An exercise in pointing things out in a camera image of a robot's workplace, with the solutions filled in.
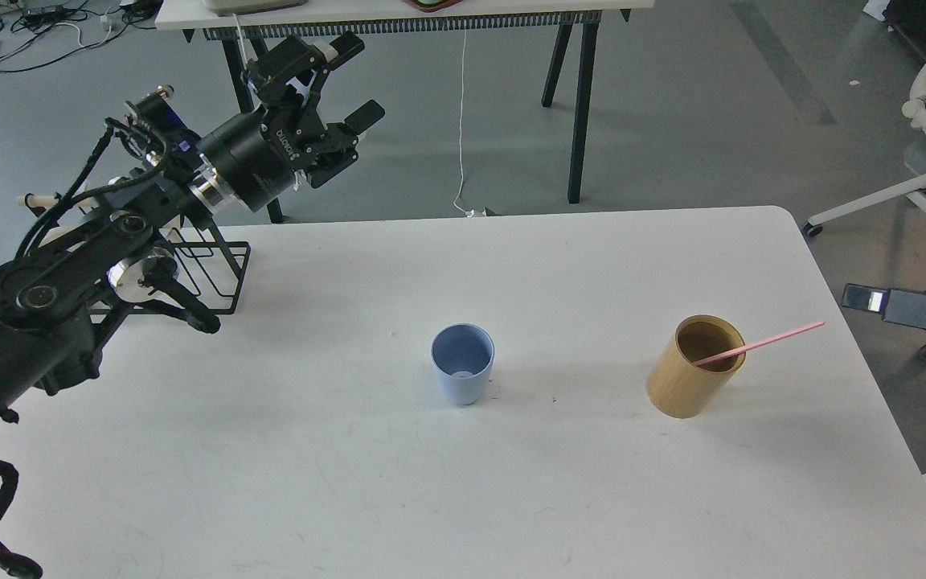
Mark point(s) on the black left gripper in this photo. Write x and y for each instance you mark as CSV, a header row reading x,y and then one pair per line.
x,y
283,142

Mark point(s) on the blue plastic cup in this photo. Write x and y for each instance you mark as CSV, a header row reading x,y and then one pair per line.
x,y
462,357

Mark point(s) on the pink chopstick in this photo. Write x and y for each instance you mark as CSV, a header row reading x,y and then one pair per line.
x,y
735,352

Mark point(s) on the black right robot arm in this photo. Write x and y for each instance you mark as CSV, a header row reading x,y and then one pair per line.
x,y
894,305

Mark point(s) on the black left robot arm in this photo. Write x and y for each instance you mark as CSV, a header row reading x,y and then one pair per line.
x,y
99,251

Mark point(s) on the white background table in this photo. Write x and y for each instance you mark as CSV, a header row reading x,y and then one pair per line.
x,y
443,63

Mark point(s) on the wooden cylinder holder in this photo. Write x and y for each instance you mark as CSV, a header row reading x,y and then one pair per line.
x,y
677,385

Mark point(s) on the black wire dish rack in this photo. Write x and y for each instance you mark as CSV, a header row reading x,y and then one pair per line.
x,y
210,267

